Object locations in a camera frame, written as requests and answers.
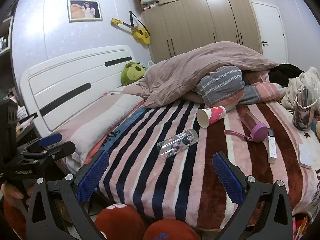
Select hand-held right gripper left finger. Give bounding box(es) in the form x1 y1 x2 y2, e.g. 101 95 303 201
25 149 118 240

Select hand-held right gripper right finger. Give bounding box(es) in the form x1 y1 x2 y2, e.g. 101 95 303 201
212 152 293 240

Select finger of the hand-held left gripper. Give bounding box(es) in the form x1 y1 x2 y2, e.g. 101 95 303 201
17 133 62 153
19 141 76 167

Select clear printed glass cup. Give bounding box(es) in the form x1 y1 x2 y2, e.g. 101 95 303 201
157 129 199 159

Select person's left forearm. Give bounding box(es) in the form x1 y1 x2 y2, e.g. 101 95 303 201
2 200 29 233

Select pink white paper cup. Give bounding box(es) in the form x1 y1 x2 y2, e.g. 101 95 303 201
196 106 227 128

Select person's left hand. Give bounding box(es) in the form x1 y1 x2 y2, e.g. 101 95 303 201
1 182 23 205

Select bedside table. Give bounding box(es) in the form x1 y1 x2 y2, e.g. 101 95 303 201
15 105 40 143

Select white slim box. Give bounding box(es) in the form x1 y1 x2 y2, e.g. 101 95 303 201
267 128 278 163

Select pink white pillow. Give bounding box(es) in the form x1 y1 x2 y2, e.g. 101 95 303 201
56 95 145 173

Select red slippers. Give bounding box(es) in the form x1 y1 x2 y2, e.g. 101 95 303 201
94 203 148 240

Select pink bottle with purple lid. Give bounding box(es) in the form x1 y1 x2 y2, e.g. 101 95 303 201
224 107 268 143

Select striped plush blanket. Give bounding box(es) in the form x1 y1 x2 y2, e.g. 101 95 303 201
84 97 320 230

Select white bed headboard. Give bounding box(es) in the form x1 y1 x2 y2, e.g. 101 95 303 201
20 45 137 132

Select white power bank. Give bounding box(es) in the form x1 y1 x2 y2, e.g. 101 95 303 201
299 144 313 168

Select person's right leg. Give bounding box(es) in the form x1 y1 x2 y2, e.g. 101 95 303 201
144 219 199 240

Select grey patterned pillow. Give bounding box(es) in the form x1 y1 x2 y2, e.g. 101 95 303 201
195 65 245 107

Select pink grey striped quilt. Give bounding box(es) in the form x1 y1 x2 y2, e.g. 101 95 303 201
225 70 289 112

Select printed tote bag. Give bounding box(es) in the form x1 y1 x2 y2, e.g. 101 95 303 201
292 86 317 132

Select green plush toy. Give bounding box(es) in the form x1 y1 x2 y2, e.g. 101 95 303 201
121 62 146 85

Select pink duvet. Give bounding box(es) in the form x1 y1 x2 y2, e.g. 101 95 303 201
140 41 280 109

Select black clothing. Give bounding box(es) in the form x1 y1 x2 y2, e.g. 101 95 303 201
269 63 304 87

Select white plastic bag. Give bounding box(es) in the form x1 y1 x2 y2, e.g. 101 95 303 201
281 67 320 110

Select framed photo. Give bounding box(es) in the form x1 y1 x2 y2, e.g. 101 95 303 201
67 0 103 22

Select yellow guitar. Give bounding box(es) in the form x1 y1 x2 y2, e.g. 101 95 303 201
111 10 150 46

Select white door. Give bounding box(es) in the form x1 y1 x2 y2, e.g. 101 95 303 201
251 1 288 64

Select wooden wardrobe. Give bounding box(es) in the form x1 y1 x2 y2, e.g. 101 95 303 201
135 0 263 64

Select wall shelf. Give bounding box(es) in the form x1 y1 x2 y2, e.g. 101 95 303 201
0 15 14 100

